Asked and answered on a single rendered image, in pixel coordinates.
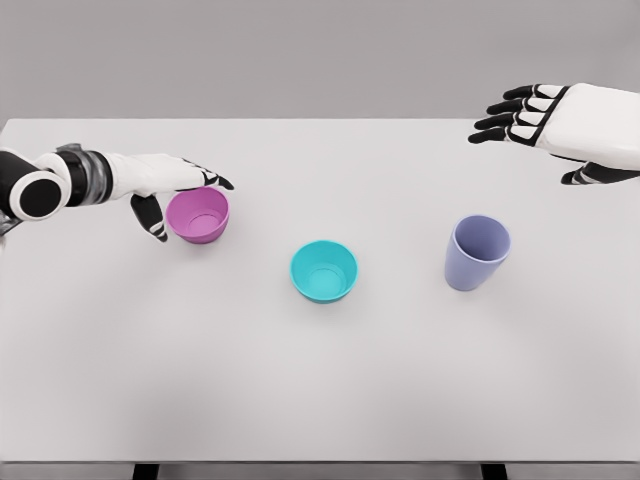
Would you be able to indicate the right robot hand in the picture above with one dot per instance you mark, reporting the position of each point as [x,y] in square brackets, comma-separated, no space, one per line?
[590,125]

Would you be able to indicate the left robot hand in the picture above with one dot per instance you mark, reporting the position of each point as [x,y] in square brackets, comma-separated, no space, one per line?
[165,172]

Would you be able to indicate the pink bowl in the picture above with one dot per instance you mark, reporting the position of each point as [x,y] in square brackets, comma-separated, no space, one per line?
[199,215]

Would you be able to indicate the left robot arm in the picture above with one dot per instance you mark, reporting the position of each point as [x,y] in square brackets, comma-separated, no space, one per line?
[55,180]

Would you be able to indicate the lavender cup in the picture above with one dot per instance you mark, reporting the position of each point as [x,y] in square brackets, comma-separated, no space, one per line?
[475,255]

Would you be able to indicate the teal bowl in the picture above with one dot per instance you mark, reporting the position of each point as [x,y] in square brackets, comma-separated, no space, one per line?
[324,271]

